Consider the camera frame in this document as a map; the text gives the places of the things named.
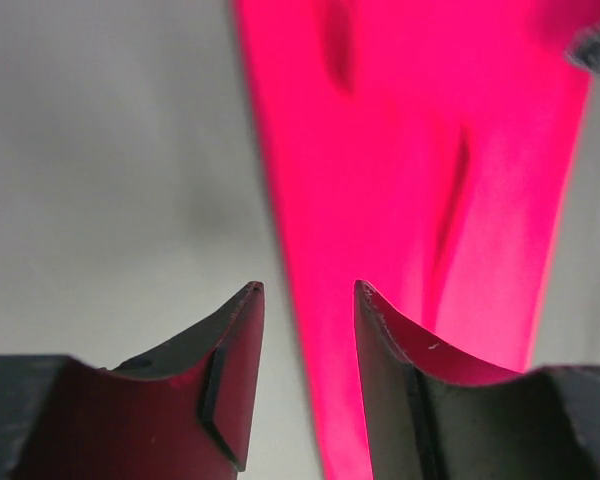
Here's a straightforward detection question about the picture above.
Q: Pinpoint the magenta t shirt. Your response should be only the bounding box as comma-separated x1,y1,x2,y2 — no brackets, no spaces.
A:
233,1,600,479

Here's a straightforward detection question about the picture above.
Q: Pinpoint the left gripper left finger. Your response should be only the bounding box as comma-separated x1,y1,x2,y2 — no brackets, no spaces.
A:
0,282,265,479

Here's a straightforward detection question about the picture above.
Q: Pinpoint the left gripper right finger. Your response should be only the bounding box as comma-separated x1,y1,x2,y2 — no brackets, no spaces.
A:
355,281,600,479

